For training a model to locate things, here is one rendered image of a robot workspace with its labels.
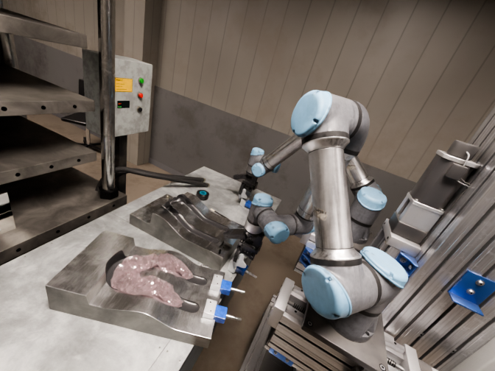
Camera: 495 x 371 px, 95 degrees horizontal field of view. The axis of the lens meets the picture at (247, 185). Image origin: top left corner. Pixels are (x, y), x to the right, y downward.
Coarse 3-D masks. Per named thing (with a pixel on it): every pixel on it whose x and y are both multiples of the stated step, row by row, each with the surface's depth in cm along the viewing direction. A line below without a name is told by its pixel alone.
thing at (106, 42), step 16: (0, 0) 106; (112, 0) 86; (112, 16) 89; (0, 32) 111; (112, 32) 91; (0, 48) 114; (112, 48) 93; (16, 64) 120; (112, 64) 96; (112, 80) 99; (112, 96) 102; (112, 112) 105; (112, 128) 108; (112, 144) 112; (112, 160) 116; (112, 176) 120; (112, 192) 123
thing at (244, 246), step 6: (252, 234) 88; (258, 234) 89; (246, 240) 92; (252, 240) 91; (258, 240) 89; (246, 246) 90; (252, 246) 91; (258, 246) 90; (246, 252) 93; (252, 252) 92; (252, 258) 91
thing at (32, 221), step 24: (72, 168) 140; (24, 192) 111; (48, 192) 116; (72, 192) 121; (96, 192) 126; (120, 192) 131; (24, 216) 99; (48, 216) 102; (72, 216) 106; (96, 216) 117; (0, 240) 86; (24, 240) 89; (48, 240) 98; (0, 264) 84
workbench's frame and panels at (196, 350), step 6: (246, 258) 111; (240, 276) 170; (234, 282) 150; (222, 300) 131; (228, 300) 161; (216, 324) 147; (192, 348) 72; (198, 348) 119; (192, 354) 109; (198, 354) 128; (186, 360) 101; (192, 360) 117; (186, 366) 107; (192, 366) 125
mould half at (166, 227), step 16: (144, 208) 113; (160, 208) 105; (176, 208) 108; (144, 224) 105; (160, 224) 102; (176, 224) 102; (192, 224) 108; (208, 224) 112; (224, 224) 115; (160, 240) 105; (176, 240) 101; (192, 240) 99; (224, 240) 104; (240, 240) 116; (192, 256) 101; (208, 256) 97; (224, 256) 95
